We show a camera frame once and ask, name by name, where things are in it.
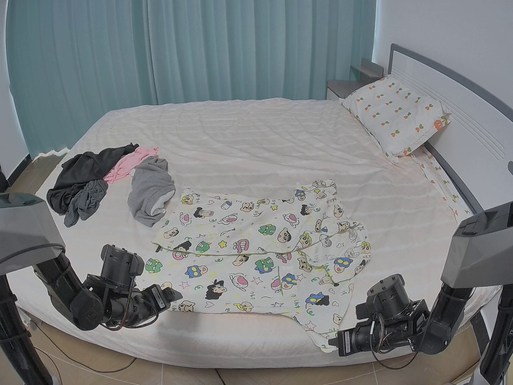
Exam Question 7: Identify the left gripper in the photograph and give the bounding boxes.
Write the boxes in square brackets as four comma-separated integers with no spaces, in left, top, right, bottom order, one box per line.
[136,283,173,317]

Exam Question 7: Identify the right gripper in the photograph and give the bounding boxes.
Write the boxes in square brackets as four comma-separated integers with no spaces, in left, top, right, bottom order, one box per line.
[339,322,383,357]

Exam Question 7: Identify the white printed pyjama top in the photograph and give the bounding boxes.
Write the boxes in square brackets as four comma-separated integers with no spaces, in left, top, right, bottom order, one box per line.
[151,179,372,354]

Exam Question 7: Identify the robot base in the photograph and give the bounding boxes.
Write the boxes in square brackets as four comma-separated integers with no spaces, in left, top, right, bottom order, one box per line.
[452,369,487,385]

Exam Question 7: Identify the grey sweater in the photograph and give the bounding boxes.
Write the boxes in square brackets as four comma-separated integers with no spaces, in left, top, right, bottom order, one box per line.
[127,157,176,228]

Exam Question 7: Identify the dark grey garment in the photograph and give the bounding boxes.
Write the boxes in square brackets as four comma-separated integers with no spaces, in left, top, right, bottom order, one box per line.
[48,179,110,228]

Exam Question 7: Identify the pink garment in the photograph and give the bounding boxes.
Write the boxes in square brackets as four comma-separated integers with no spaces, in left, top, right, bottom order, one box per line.
[103,146,160,184]

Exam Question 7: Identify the black garment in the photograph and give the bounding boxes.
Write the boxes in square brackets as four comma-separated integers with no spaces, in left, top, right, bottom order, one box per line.
[47,144,140,215]

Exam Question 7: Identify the bed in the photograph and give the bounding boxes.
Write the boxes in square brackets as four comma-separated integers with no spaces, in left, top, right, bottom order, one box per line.
[16,43,513,370]

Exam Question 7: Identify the white printed pillow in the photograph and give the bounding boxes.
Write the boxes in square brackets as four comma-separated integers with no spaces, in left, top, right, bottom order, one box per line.
[340,75,453,157]

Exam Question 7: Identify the grey bedside table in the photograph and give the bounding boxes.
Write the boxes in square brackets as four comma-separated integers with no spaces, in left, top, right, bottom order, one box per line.
[327,58,384,101]

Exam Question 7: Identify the blue-green curtain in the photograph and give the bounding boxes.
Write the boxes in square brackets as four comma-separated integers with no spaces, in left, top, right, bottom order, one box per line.
[146,0,379,105]
[6,0,155,155]

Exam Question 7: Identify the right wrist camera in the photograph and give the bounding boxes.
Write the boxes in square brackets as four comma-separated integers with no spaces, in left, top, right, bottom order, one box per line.
[354,303,376,325]

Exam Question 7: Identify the black cable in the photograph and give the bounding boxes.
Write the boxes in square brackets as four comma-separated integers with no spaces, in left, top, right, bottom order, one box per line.
[371,345,415,373]
[28,319,138,373]
[100,315,159,331]

